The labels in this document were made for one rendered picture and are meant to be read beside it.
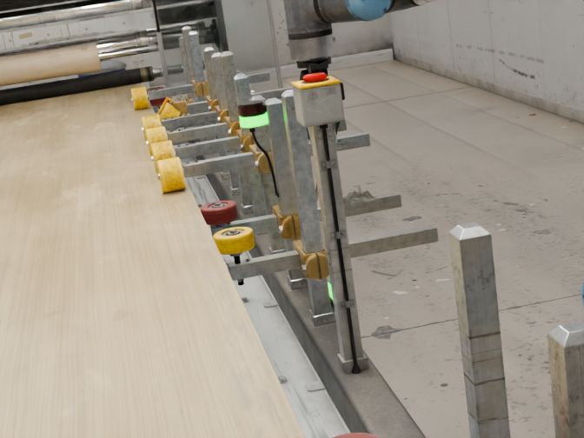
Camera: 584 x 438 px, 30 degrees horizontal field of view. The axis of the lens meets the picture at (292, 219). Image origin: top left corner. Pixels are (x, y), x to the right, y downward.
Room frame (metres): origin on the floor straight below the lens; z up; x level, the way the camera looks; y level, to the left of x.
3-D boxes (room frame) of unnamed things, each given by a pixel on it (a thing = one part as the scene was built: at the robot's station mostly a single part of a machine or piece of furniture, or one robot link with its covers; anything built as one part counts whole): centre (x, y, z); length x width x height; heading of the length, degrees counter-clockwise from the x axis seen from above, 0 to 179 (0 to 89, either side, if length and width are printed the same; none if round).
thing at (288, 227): (2.35, 0.01, 0.85); 0.13 x 0.06 x 0.05; 9
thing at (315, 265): (2.10, -0.03, 0.83); 0.13 x 0.06 x 0.05; 9
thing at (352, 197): (2.39, -0.15, 0.87); 0.09 x 0.07 x 0.02; 99
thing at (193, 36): (4.06, 0.27, 0.92); 0.03 x 0.03 x 0.48; 9
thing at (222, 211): (2.34, 0.16, 0.85); 0.08 x 0.08 x 0.11
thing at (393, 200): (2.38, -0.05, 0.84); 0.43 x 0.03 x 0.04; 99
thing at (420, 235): (2.13, -0.08, 0.83); 0.43 x 0.03 x 0.04; 99
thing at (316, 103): (1.82, -0.07, 1.18); 0.07 x 0.07 x 0.08; 9
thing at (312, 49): (2.23, -0.09, 1.23); 0.10 x 0.09 x 0.05; 99
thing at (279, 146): (2.33, 0.00, 0.89); 0.03 x 0.03 x 0.48; 9
